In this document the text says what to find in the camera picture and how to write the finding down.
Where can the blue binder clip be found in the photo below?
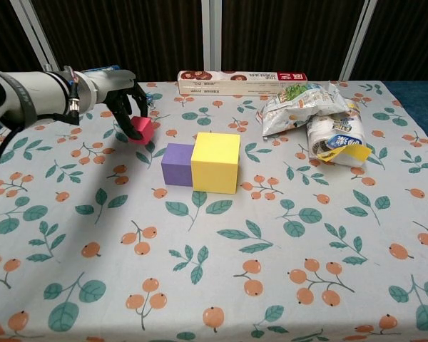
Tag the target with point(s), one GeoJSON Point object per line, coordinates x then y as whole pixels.
{"type": "Point", "coordinates": [150, 98]}

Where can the crumpled white blue package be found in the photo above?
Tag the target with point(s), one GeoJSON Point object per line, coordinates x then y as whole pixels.
{"type": "Point", "coordinates": [335, 139]}

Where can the medium purple cube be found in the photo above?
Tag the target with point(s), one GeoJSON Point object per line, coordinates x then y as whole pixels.
{"type": "Point", "coordinates": [176, 167]}

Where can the large yellow cube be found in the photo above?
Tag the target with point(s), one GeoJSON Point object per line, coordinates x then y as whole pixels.
{"type": "Point", "coordinates": [214, 167]}

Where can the long white red wrap box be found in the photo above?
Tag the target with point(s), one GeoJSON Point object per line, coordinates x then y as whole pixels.
{"type": "Point", "coordinates": [235, 83]}

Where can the crumpled silver snack bag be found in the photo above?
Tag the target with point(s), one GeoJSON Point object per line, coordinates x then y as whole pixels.
{"type": "Point", "coordinates": [296, 107]}

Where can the floral print tablecloth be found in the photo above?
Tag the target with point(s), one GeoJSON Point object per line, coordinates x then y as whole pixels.
{"type": "Point", "coordinates": [235, 231]}

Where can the dark ribbed partition panel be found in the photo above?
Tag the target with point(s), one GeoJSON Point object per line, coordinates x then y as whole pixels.
{"type": "Point", "coordinates": [128, 35]}
{"type": "Point", "coordinates": [3, 35]}
{"type": "Point", "coordinates": [406, 35]}
{"type": "Point", "coordinates": [289, 35]}

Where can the blue cookie box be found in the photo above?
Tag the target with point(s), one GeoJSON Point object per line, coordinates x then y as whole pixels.
{"type": "Point", "coordinates": [107, 67]}

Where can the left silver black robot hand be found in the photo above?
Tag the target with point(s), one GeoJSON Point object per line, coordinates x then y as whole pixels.
{"type": "Point", "coordinates": [114, 85]}

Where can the white partition post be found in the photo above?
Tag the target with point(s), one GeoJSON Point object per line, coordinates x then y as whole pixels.
{"type": "Point", "coordinates": [211, 35]}
{"type": "Point", "coordinates": [356, 39]}
{"type": "Point", "coordinates": [39, 39]}

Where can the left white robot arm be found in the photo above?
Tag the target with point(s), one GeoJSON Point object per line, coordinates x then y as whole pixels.
{"type": "Point", "coordinates": [39, 92]}

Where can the small pink cube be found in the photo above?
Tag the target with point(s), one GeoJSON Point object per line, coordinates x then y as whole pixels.
{"type": "Point", "coordinates": [144, 129]}

